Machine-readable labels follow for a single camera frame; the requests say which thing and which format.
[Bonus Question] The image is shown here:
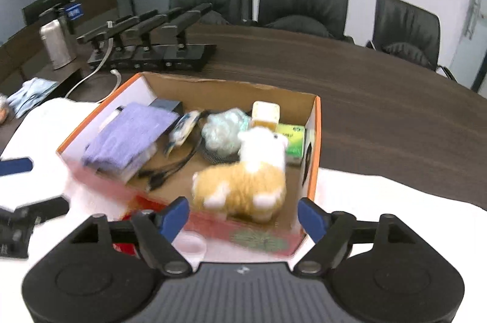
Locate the white towel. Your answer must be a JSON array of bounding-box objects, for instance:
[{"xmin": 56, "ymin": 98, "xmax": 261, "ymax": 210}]
[{"xmin": 0, "ymin": 98, "xmax": 487, "ymax": 323}]

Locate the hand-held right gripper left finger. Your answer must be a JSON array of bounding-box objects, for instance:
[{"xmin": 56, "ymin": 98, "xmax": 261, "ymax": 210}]
[{"xmin": 70, "ymin": 196, "xmax": 193, "ymax": 277}]

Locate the crinkled clear plastic bag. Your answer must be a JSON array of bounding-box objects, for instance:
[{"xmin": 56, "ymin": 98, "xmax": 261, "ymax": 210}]
[{"xmin": 201, "ymin": 108, "xmax": 251, "ymax": 156}]

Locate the steel door handle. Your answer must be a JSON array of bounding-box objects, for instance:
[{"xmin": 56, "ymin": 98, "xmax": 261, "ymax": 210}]
[{"xmin": 468, "ymin": 0, "xmax": 480, "ymax": 40}]

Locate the yellow box with pale lid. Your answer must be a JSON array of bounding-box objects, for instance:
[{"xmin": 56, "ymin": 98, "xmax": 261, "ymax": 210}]
[{"xmin": 252, "ymin": 100, "xmax": 281, "ymax": 131}]

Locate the white cable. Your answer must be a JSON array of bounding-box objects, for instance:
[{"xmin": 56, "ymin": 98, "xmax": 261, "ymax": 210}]
[{"xmin": 65, "ymin": 40, "xmax": 122, "ymax": 105}]

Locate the steel thermos jug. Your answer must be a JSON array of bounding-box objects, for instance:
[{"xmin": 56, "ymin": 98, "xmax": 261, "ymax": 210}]
[{"xmin": 39, "ymin": 19, "xmax": 79, "ymax": 71}]

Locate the clear plastic packet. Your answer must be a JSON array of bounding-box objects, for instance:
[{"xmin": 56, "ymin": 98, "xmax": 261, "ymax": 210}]
[{"xmin": 165, "ymin": 111, "xmax": 201, "ymax": 156}]

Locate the black conference microphone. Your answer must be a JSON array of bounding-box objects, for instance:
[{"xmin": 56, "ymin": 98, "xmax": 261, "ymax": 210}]
[
  {"xmin": 162, "ymin": 2, "xmax": 217, "ymax": 73},
  {"xmin": 131, "ymin": 8, "xmax": 185, "ymax": 71},
  {"xmin": 77, "ymin": 16, "xmax": 134, "ymax": 66},
  {"xmin": 108, "ymin": 13, "xmax": 159, "ymax": 69}
]

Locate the red artificial rose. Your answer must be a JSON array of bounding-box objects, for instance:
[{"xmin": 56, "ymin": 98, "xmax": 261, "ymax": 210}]
[{"xmin": 113, "ymin": 242, "xmax": 139, "ymax": 257}]

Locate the blue desk name plate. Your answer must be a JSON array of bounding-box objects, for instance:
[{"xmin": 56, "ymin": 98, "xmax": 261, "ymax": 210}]
[{"xmin": 65, "ymin": 3, "xmax": 84, "ymax": 20}]

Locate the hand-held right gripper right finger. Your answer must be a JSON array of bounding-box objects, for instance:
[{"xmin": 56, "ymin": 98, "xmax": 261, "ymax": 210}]
[{"xmin": 295, "ymin": 197, "xmax": 416, "ymax": 277}]

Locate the white round jar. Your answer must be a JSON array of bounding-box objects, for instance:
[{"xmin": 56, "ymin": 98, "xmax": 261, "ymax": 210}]
[{"xmin": 179, "ymin": 232, "xmax": 208, "ymax": 255}]

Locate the dark grey small box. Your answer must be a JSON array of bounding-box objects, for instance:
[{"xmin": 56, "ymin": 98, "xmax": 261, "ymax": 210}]
[{"xmin": 149, "ymin": 99, "xmax": 183, "ymax": 116}]

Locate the yellow white plush toy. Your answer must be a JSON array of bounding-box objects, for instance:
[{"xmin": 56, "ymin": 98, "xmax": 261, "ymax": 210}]
[{"xmin": 191, "ymin": 126, "xmax": 289, "ymax": 222}]

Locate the black multi-head charging cable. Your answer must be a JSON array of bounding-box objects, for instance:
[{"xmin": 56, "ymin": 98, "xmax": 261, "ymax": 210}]
[{"xmin": 138, "ymin": 141, "xmax": 204, "ymax": 192}]

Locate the red orange cardboard box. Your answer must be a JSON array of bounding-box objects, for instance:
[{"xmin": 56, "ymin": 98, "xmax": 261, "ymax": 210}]
[{"xmin": 56, "ymin": 71, "xmax": 322, "ymax": 257}]

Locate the black monitor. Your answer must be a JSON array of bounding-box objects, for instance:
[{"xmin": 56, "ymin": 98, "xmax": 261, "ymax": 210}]
[{"xmin": 22, "ymin": 0, "xmax": 73, "ymax": 26}]

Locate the light blue cloth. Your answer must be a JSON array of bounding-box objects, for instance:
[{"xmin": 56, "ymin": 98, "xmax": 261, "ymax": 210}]
[{"xmin": 7, "ymin": 77, "xmax": 58, "ymax": 118}]

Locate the green tissue pack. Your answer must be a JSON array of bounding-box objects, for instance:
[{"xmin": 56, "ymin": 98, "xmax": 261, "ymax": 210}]
[{"xmin": 274, "ymin": 123, "xmax": 307, "ymax": 161}]

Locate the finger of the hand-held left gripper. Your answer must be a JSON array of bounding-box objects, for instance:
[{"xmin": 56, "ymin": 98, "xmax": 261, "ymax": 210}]
[
  {"xmin": 13, "ymin": 196, "xmax": 71, "ymax": 227},
  {"xmin": 0, "ymin": 157, "xmax": 34, "ymax": 178}
]

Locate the lavender cloth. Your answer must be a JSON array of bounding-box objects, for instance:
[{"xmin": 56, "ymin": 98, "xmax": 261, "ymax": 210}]
[{"xmin": 82, "ymin": 102, "xmax": 179, "ymax": 172}]

